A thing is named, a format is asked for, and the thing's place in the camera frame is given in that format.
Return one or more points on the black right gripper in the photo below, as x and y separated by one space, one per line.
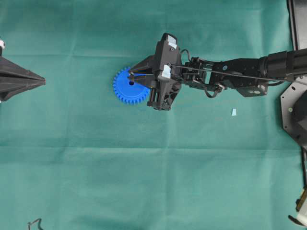
164 66

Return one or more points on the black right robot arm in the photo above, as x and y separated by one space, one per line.
249 76

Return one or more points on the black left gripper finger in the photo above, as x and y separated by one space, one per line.
10 87
10 69

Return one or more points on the black frame rail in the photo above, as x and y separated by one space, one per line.
298 23

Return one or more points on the green table cloth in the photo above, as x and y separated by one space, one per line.
73 155

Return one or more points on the blue plastic gear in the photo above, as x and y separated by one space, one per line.
127 91

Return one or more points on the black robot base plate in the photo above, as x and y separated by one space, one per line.
294 112

